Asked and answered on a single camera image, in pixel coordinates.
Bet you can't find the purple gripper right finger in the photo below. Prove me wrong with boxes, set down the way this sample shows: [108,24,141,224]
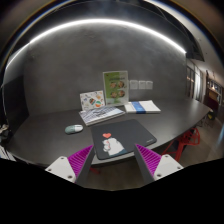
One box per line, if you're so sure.
[134,144,183,182]

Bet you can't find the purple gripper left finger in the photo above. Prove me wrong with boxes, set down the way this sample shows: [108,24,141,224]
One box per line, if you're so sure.
[46,145,95,184]

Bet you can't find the green and white computer mouse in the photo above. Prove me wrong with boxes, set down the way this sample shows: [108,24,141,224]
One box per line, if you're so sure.
[65,125,83,135]

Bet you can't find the dark mouse pad with cartoon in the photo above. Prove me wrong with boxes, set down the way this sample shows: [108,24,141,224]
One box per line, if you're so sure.
[91,119,157,160]

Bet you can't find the red metal chair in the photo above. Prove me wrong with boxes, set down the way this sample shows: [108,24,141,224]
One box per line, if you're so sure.
[163,128,200,161]

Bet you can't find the striped grey book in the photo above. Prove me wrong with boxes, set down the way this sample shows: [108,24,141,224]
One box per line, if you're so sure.
[79,107,125,126]

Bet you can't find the white and blue book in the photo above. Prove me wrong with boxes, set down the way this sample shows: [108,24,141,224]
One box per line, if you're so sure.
[125,100,161,114]

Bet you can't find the white sticker card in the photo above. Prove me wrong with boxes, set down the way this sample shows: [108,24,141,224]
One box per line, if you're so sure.
[80,90,105,111]

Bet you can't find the green food menu stand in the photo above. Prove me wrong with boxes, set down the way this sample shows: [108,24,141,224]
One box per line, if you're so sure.
[103,71,129,105]

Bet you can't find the curved led light strip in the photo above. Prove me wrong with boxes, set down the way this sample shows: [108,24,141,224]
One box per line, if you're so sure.
[6,18,186,68]

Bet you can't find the white wall socket panel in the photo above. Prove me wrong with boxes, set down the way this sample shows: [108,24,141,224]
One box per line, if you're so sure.
[129,80,153,90]

